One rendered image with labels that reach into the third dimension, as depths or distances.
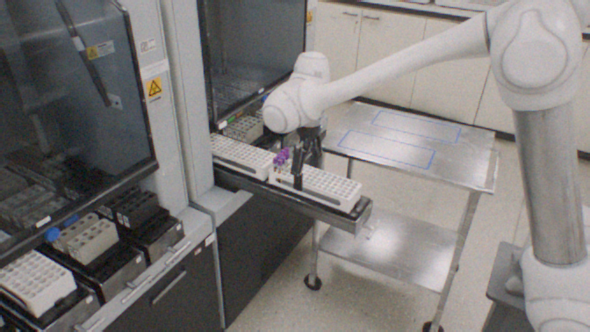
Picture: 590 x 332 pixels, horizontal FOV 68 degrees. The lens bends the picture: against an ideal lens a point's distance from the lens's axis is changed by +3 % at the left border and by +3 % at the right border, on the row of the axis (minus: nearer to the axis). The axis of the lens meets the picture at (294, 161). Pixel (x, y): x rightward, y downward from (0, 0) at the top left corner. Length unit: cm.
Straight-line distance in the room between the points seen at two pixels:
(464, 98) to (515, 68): 277
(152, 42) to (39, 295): 65
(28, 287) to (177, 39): 71
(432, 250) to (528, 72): 136
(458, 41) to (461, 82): 250
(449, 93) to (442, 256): 182
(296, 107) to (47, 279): 71
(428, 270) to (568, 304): 94
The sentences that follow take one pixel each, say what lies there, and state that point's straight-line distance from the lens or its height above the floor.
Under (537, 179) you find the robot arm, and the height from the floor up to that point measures 118.
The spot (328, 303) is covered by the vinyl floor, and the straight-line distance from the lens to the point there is 215.
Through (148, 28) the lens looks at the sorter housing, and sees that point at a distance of 120.
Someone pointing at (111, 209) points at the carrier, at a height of 87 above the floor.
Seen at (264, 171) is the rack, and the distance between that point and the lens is 145.
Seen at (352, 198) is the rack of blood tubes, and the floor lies 86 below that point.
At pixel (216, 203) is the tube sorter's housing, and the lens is 151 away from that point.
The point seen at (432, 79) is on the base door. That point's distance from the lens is 362.
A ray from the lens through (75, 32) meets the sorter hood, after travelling 106.
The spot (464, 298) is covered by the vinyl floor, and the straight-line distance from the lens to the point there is 233.
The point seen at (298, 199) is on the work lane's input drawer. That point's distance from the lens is 140.
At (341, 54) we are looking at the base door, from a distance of 383.
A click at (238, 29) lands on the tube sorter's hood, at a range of 145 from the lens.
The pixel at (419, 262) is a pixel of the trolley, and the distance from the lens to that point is 202.
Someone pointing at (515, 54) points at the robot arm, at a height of 143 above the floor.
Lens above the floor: 168
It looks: 33 degrees down
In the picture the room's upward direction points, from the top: 2 degrees clockwise
